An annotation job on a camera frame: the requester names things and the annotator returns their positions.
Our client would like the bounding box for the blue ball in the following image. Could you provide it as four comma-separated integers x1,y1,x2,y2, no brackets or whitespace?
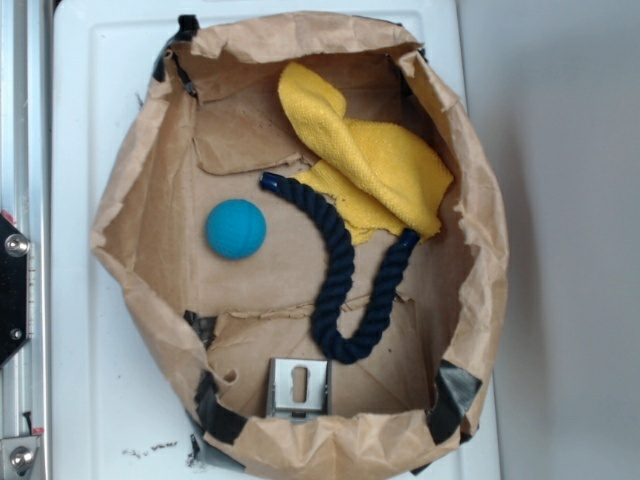
205,199,267,260

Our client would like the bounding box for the yellow microfiber cloth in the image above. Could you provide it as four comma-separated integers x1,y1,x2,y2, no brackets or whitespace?
278,63,453,245

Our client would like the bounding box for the white plastic tray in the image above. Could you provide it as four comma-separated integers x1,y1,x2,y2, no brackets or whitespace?
48,0,503,480

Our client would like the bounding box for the black mounting plate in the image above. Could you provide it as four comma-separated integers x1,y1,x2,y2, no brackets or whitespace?
0,210,32,367

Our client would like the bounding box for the dark navy twisted rope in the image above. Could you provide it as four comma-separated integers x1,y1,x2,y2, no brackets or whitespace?
258,171,421,365

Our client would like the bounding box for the grey metal bracket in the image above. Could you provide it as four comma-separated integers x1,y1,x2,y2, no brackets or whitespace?
266,358,332,423

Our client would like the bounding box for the aluminium frame rail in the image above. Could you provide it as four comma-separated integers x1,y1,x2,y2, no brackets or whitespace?
1,1,54,479

